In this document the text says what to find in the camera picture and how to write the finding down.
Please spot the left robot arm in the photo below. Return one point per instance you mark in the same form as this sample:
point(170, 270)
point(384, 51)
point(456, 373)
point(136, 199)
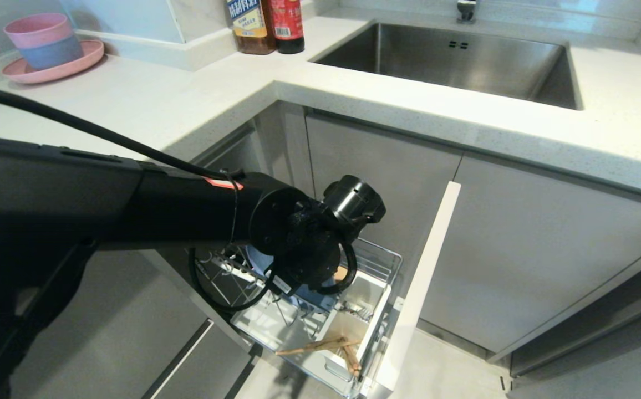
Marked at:
point(76, 199)

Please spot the grey cabinet door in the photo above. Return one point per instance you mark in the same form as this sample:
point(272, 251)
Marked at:
point(537, 255)
point(387, 183)

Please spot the blue plate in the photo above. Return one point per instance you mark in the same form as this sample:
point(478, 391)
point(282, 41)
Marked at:
point(314, 300)

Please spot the white utensil holder box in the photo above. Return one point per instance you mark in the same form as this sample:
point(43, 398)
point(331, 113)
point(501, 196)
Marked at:
point(373, 296)

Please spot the white drawer front panel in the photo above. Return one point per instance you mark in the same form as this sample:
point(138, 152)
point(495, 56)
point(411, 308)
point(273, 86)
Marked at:
point(420, 288)

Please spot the wooden utensil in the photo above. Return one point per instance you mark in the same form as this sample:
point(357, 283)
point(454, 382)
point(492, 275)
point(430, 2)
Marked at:
point(352, 361)
point(320, 345)

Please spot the dark soy sauce bottle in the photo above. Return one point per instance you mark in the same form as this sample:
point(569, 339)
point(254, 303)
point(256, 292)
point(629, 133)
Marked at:
point(287, 27)

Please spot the stainless steel sink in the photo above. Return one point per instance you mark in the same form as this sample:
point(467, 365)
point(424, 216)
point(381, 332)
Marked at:
point(442, 66)

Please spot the brown sauce bottle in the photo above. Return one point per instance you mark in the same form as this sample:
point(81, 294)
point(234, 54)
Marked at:
point(249, 30)

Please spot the grey cabinet drawer front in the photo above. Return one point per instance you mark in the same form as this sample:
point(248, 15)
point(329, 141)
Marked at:
point(132, 343)

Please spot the chrome faucet base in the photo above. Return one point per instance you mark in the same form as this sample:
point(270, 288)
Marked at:
point(466, 10)

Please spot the pink plate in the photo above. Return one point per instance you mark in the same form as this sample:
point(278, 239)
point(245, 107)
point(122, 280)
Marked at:
point(85, 60)

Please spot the blue plastic cup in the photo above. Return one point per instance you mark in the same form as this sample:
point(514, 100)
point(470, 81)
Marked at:
point(51, 54)

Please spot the pink plastic cup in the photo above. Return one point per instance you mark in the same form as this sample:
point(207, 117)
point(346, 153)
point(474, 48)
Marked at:
point(37, 29)

